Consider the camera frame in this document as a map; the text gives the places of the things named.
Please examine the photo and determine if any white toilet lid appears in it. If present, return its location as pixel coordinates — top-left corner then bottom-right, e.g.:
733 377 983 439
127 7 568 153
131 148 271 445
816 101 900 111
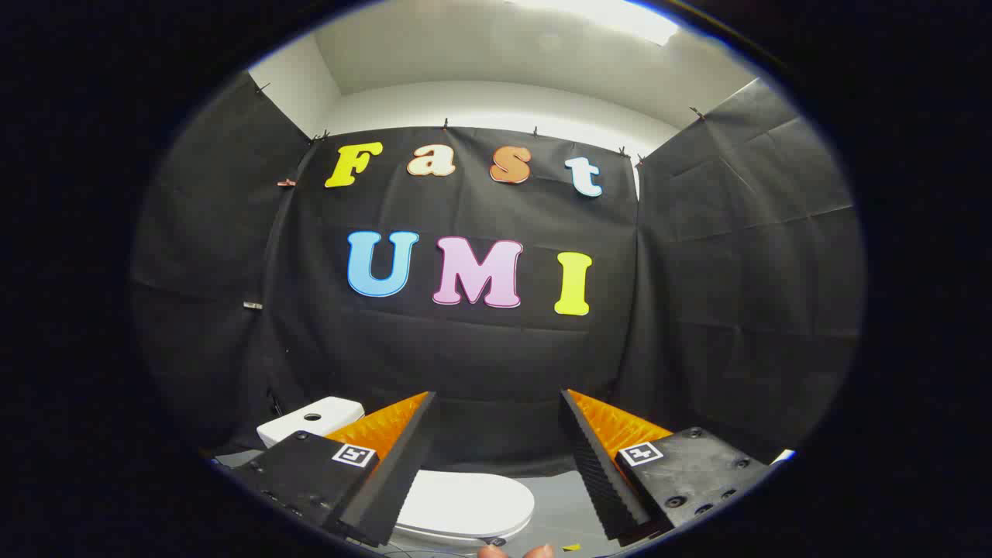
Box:
394 470 536 543

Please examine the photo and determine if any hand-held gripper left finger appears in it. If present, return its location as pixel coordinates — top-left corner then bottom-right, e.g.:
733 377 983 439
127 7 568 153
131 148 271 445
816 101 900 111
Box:
231 391 437 548

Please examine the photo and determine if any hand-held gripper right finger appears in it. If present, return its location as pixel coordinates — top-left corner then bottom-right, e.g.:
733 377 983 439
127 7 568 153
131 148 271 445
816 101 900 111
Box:
560 388 773 542

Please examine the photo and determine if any white toilet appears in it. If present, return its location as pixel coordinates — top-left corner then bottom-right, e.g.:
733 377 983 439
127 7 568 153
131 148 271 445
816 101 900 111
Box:
257 396 536 548

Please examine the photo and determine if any black backdrop cloth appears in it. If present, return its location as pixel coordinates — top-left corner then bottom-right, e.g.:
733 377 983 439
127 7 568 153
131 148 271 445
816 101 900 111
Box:
130 71 865 477

